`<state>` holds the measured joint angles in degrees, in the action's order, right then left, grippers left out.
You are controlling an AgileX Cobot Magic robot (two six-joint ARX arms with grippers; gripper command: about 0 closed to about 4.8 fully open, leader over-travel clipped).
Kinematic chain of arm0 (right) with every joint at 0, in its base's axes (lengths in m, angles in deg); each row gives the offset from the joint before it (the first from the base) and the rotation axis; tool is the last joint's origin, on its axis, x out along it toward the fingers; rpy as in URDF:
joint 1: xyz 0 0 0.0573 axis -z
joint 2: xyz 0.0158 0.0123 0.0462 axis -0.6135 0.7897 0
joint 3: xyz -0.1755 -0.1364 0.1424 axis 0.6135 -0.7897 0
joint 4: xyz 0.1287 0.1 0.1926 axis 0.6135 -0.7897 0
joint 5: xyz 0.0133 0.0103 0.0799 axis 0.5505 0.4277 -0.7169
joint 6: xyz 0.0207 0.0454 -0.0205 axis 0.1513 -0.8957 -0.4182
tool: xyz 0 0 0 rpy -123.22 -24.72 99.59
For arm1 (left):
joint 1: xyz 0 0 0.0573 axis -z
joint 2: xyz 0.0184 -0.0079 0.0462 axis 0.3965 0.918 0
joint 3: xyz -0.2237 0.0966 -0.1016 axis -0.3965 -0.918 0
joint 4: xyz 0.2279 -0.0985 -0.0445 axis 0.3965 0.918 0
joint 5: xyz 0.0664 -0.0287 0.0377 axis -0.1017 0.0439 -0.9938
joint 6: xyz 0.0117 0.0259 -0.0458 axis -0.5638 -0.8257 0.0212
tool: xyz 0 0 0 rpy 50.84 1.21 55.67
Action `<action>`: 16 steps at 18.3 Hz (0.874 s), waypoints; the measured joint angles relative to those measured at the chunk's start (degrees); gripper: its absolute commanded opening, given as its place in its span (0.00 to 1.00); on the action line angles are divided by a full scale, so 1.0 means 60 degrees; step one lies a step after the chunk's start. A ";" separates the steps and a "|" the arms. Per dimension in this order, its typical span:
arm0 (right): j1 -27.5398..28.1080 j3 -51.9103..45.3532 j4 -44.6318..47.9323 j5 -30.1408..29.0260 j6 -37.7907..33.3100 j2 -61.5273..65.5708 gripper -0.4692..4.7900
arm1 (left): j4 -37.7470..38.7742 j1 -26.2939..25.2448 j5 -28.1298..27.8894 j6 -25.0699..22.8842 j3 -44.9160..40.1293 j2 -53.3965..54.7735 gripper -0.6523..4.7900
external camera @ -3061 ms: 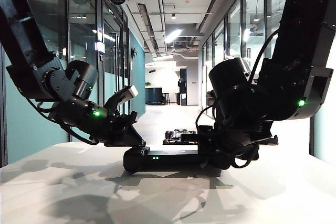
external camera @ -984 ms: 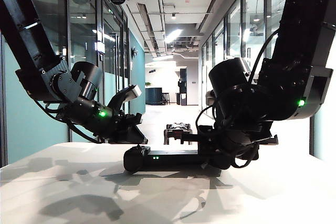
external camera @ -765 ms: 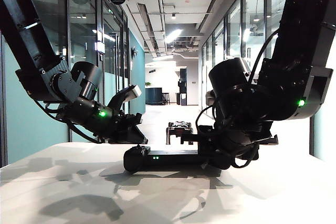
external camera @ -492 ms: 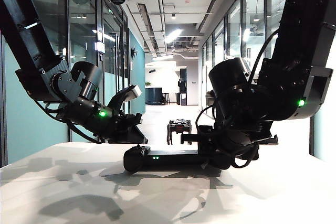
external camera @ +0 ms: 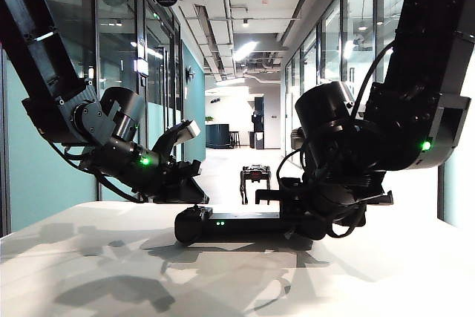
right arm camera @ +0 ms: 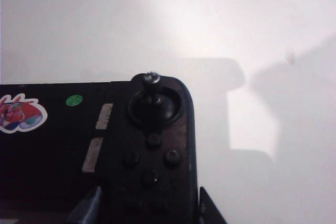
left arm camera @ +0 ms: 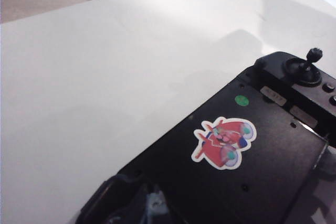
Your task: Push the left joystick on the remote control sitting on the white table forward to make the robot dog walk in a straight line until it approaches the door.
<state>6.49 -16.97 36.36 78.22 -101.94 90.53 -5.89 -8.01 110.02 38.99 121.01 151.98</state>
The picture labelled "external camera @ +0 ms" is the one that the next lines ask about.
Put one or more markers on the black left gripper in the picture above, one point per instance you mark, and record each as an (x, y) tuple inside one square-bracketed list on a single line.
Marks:
[(167, 183)]

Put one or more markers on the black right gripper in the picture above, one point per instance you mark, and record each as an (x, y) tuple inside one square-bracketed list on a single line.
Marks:
[(345, 191)]

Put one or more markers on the black dual-joystick remote control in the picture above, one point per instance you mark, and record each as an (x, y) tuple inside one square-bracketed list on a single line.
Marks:
[(237, 228)]

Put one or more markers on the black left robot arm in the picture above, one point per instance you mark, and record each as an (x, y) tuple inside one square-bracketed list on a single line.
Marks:
[(41, 64)]

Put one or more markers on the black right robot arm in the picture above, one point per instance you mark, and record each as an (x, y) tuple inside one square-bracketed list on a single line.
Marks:
[(408, 127)]

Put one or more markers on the black quadruped robot dog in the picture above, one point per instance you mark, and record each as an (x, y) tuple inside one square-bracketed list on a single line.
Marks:
[(256, 176)]

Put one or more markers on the dark bar counter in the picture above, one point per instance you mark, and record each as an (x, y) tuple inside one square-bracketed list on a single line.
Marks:
[(218, 136)]

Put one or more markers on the dark bar stool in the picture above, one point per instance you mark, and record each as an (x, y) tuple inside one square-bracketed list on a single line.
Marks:
[(235, 139)]

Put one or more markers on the small green potted plant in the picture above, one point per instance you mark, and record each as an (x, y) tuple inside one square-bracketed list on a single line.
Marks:
[(209, 120)]

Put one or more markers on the black standing kiosk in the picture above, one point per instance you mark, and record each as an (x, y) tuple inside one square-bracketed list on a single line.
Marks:
[(258, 131)]

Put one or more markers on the long linear ceiling light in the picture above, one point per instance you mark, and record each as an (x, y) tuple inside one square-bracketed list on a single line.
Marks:
[(245, 51)]

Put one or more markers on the black ceiling spot light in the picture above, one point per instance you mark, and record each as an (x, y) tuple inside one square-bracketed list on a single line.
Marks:
[(245, 23)]

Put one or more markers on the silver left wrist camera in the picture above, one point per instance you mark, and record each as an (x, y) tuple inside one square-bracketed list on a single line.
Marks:
[(190, 130)]

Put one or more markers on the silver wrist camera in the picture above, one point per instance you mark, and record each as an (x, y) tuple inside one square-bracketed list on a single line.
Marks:
[(296, 139), (190, 130)]

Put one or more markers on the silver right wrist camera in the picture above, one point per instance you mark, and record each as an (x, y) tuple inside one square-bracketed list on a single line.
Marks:
[(296, 139)]

